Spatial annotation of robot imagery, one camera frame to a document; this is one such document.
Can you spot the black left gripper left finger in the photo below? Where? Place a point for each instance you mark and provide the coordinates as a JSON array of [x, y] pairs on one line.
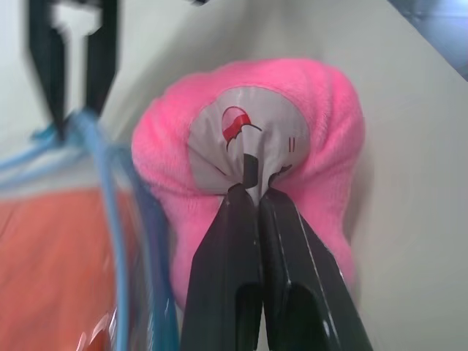
[[223, 256]]

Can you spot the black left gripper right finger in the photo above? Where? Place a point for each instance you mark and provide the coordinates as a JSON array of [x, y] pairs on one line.
[[292, 263]]

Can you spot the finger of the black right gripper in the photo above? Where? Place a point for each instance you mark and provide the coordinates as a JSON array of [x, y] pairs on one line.
[[47, 66], [104, 62]]

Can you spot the clear plastic pouch blue trim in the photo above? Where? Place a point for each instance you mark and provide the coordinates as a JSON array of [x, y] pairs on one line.
[[109, 190]]

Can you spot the orange cloth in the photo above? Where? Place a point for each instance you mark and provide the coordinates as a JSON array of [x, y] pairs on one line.
[[55, 256]]

